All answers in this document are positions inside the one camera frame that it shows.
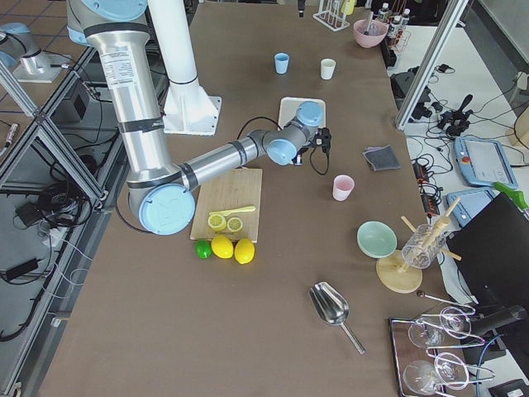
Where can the wooden cup stand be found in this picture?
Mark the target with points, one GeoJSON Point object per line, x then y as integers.
{"type": "Point", "coordinates": [396, 274]}

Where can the green bowl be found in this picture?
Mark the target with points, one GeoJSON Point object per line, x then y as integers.
{"type": "Point", "coordinates": [376, 239]}

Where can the yellow plastic knife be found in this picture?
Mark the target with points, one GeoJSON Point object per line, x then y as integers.
{"type": "Point", "coordinates": [227, 212]}

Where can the grey folded cloth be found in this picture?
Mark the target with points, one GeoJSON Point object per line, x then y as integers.
{"type": "Point", "coordinates": [381, 158]}

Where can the metal pestle in bowl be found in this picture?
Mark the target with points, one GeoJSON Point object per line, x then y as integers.
{"type": "Point", "coordinates": [368, 23]}

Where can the whole lemon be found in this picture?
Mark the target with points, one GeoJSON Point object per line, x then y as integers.
{"type": "Point", "coordinates": [244, 251]}
{"type": "Point", "coordinates": [222, 246]}

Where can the blue cup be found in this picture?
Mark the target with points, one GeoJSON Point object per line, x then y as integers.
{"type": "Point", "coordinates": [281, 62]}

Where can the beige rabbit tray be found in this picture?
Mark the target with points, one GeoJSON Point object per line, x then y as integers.
{"type": "Point", "coordinates": [289, 111]}

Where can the green lime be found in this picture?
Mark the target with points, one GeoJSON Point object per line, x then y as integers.
{"type": "Point", "coordinates": [203, 249]}

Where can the metal scoop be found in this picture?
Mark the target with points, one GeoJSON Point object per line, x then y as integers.
{"type": "Point", "coordinates": [333, 309]}

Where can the lemon half outer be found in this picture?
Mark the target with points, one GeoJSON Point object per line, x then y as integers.
{"type": "Point", "coordinates": [234, 224]}

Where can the blue teach pendant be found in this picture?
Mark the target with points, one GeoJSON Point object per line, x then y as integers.
{"type": "Point", "coordinates": [483, 162]}
{"type": "Point", "coordinates": [472, 201]}

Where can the cream cup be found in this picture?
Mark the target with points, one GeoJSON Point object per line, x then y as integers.
{"type": "Point", "coordinates": [327, 68]}

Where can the white wire cup rack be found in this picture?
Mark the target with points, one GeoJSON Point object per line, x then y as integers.
{"type": "Point", "coordinates": [333, 13]}

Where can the clear glass mug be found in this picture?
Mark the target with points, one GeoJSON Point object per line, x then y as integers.
{"type": "Point", "coordinates": [418, 255]}

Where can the lemon half near knife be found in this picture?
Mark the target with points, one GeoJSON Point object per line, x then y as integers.
{"type": "Point", "coordinates": [216, 222]}

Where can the pink cup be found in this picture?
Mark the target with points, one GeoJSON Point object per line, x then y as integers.
{"type": "Point", "coordinates": [342, 187]}

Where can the aluminium frame post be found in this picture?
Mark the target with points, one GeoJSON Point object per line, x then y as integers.
{"type": "Point", "coordinates": [448, 22]}

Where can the black monitor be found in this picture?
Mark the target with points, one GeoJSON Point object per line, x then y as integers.
{"type": "Point", "coordinates": [494, 254]}

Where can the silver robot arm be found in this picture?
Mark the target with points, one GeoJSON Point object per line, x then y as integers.
{"type": "Point", "coordinates": [147, 59]}

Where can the white pillar base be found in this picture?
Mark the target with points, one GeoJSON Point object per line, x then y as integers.
{"type": "Point", "coordinates": [188, 109]}

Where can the wooden cutting board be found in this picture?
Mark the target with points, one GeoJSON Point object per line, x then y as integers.
{"type": "Point", "coordinates": [235, 189]}

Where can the pink bowl with ice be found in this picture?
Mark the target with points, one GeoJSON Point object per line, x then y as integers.
{"type": "Point", "coordinates": [377, 32]}

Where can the wine glass rack tray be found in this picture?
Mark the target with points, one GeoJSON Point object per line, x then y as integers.
{"type": "Point", "coordinates": [427, 353]}

